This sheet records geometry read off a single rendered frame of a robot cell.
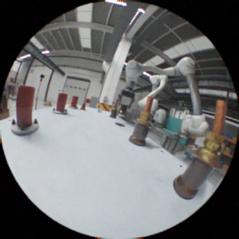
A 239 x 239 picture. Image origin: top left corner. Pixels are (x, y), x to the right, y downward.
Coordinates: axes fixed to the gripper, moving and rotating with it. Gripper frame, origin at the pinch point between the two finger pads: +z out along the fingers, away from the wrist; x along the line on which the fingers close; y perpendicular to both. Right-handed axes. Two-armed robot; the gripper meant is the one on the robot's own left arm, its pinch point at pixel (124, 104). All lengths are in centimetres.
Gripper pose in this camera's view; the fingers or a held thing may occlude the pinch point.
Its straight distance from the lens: 71.2
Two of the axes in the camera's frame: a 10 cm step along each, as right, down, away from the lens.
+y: 2.9, 2.3, -9.3
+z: -2.7, 9.5, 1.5
